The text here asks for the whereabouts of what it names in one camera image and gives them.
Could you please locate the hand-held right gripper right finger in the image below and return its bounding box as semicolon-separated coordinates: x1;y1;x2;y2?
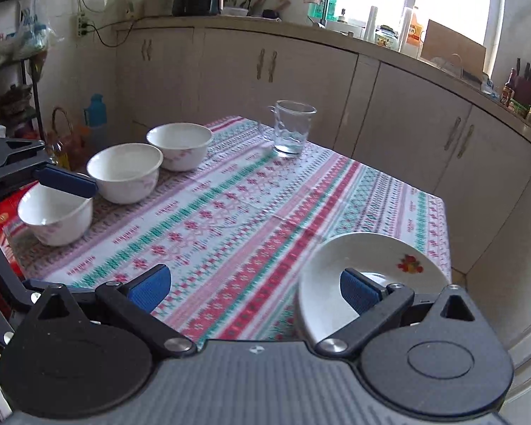
314;268;481;357

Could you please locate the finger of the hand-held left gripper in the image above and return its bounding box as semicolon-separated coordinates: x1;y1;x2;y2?
0;138;99;199
0;212;42;351

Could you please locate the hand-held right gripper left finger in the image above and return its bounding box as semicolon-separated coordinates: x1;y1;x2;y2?
29;263;198;358

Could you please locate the white plate with fruit print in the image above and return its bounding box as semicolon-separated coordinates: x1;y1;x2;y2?
293;232;453;351

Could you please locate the white ceramic bowl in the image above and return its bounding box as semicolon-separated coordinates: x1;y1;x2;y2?
146;123;214;172
17;181;94;248
86;142;164;205

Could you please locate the yellow cooking oil bottle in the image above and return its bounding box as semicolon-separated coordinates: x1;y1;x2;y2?
53;139;74;173

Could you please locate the wicker basket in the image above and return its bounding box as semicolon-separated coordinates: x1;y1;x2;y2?
48;106;89;173

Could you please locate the red cardboard box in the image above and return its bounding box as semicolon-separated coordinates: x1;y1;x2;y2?
0;188;38;257

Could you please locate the blue thermos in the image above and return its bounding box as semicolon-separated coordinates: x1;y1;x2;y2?
83;93;109;142

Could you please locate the black metal shelf rack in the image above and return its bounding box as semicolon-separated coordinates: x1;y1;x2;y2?
0;0;49;142

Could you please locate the patterned striped tablecloth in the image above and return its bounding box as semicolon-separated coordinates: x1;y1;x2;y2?
4;116;453;345

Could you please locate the clear plastic bag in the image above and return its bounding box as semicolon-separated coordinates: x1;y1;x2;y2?
17;0;60;56

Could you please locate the clear glass mug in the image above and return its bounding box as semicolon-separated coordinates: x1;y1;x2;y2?
258;100;318;159

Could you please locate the dark sauce bottle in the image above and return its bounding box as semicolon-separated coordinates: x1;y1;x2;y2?
500;68;516;108

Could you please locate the flowered glass jar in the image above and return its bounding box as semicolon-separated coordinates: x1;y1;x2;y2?
374;25;400;51

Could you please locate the wooden cutting board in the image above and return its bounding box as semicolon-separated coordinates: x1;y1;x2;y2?
419;19;487;76

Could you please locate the dark red knife block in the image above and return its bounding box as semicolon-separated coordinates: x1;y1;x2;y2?
513;57;531;106

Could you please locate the orange labelled carton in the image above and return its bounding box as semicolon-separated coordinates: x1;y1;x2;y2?
405;6;427;47

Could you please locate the stack of clear plastic cups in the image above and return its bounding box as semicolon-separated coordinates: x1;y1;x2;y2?
365;6;380;44

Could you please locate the metal kitchen faucet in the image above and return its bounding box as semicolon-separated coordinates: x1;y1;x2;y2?
290;0;332;28

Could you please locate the green dish soap bottle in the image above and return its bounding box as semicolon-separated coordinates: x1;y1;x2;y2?
307;0;338;22

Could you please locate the black power cable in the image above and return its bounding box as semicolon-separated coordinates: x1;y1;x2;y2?
82;13;134;49

